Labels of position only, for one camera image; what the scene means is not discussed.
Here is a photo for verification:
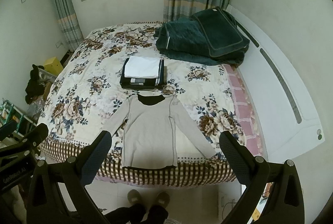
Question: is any pink bed sheet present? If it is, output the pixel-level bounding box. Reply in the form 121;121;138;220
223;64;264;156

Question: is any yellow box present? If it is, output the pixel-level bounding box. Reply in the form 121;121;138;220
43;57;64;76

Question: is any floral bed quilt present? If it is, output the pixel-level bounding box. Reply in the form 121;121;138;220
39;23;247;187

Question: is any white curved headboard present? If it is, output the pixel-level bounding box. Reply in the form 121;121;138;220
227;6;324;163

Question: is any green storage rack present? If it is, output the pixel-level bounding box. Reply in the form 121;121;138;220
1;99;37;136

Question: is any beige long sleeve shirt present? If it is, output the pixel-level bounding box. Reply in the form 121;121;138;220
103;95;216;169

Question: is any black clothes pile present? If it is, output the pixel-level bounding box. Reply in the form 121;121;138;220
25;64;47;105

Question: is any dark green folded blanket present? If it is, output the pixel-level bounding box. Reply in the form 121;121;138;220
154;7;250;65

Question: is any folded white garment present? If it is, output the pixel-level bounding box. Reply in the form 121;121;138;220
124;56;160;78

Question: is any right grey slipper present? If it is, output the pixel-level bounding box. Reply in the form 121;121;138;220
155;191;170;208

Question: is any left grey-green curtain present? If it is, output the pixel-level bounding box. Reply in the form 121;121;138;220
45;0;85;51

